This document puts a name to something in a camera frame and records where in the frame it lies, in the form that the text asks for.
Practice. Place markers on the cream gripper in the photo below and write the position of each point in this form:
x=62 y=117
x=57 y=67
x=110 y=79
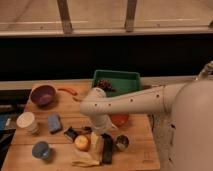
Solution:
x=96 y=135

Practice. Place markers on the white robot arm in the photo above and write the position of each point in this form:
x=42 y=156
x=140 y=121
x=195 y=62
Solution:
x=190 y=105

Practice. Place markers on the red orange bowl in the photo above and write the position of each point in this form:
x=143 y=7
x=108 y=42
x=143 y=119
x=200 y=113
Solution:
x=119 y=120

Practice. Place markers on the orange fruit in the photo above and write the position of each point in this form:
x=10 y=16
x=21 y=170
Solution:
x=82 y=143

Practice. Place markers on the small metal cup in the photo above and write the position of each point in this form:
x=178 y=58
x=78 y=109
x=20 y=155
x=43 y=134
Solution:
x=122 y=142

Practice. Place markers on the small black brush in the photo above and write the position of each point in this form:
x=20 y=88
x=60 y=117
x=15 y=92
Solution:
x=71 y=134

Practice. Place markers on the dark grape bunch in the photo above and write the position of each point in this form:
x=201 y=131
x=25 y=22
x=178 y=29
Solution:
x=105 y=85

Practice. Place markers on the yellow banana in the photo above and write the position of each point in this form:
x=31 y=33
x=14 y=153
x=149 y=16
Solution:
x=84 y=159

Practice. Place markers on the orange carrot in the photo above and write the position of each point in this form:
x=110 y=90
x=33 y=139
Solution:
x=69 y=90

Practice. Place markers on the green plastic tray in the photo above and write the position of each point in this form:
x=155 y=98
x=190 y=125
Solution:
x=120 y=82

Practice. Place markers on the blue sponge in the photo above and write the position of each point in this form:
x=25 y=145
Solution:
x=54 y=124

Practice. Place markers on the purple bowl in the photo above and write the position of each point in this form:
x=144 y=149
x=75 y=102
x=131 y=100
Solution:
x=43 y=95

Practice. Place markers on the blue cup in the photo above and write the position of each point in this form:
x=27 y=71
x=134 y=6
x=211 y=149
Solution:
x=41 y=150

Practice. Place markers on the white paper cup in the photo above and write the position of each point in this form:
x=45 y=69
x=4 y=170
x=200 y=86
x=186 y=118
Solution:
x=27 y=121

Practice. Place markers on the right metal post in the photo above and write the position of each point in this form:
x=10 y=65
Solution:
x=130 y=15

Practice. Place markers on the metal post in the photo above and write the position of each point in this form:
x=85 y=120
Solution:
x=64 y=16
x=130 y=15

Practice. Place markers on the left metal post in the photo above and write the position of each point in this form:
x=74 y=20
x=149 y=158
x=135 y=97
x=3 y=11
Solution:
x=64 y=16

